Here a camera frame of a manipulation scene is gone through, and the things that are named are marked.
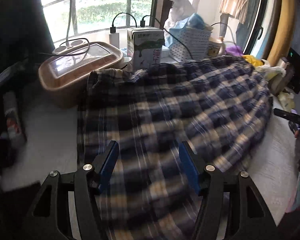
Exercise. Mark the white charger adapter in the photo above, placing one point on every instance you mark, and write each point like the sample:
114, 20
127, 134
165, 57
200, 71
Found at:
114, 38

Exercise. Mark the teal curtain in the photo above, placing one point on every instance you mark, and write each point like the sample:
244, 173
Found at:
24, 31

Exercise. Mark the desk lamp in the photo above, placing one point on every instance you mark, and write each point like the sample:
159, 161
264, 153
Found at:
68, 26

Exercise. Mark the purple cloth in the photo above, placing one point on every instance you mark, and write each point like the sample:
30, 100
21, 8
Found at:
234, 50

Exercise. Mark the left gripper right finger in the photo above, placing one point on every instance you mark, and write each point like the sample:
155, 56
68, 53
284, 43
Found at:
248, 215

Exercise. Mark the brown food container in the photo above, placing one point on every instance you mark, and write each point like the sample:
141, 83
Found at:
65, 75

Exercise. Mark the blue plaid pants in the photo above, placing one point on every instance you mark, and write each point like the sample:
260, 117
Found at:
220, 106

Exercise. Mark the white crumpled tissue bag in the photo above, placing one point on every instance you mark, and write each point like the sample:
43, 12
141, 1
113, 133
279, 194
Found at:
180, 10

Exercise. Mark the balcony railing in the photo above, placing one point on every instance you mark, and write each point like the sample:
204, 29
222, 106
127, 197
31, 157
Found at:
90, 16

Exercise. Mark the white power strip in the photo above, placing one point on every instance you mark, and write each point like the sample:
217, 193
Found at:
70, 46

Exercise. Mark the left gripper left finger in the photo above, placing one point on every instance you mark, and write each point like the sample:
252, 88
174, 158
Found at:
50, 217

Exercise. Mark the yellow white plastic bag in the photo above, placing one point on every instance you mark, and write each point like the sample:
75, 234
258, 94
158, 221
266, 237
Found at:
264, 67

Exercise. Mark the small tube bottle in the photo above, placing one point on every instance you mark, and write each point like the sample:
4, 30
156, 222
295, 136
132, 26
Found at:
14, 129

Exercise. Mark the white cartoon mug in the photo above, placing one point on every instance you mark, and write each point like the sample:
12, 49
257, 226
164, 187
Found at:
216, 47

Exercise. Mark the white perforated basket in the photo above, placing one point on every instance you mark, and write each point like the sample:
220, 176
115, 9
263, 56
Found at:
189, 43

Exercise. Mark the milk carton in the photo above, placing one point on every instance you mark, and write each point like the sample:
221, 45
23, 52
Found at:
144, 46

